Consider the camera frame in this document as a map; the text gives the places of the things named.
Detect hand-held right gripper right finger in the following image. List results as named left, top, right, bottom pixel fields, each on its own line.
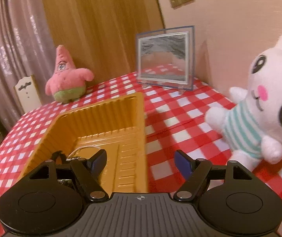
left=173, top=149, right=254, bottom=202

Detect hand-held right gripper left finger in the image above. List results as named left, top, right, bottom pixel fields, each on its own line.
left=29, top=149, right=107, bottom=202

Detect brown and white bead necklaces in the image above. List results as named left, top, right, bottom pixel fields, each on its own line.
left=66, top=146, right=102, bottom=162

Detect yellow plastic tray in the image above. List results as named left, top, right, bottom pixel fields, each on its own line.
left=15, top=92, right=149, bottom=194

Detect red checkered tablecloth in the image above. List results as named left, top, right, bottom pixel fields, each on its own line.
left=0, top=63, right=282, bottom=237

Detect pink starfish plush toy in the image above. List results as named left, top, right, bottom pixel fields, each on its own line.
left=45, top=45, right=94, bottom=104

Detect cream wooden chair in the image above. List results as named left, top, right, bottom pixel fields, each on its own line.
left=14, top=74, right=41, bottom=114

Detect white bunny plush toy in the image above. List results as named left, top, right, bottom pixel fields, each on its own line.
left=204, top=33, right=282, bottom=165

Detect wooden door panel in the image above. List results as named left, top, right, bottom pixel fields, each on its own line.
left=39, top=0, right=165, bottom=89

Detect sheer grey curtain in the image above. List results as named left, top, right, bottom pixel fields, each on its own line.
left=0, top=0, right=58, bottom=131

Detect clear sand art frame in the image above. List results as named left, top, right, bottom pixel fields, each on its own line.
left=135, top=25, right=196, bottom=94

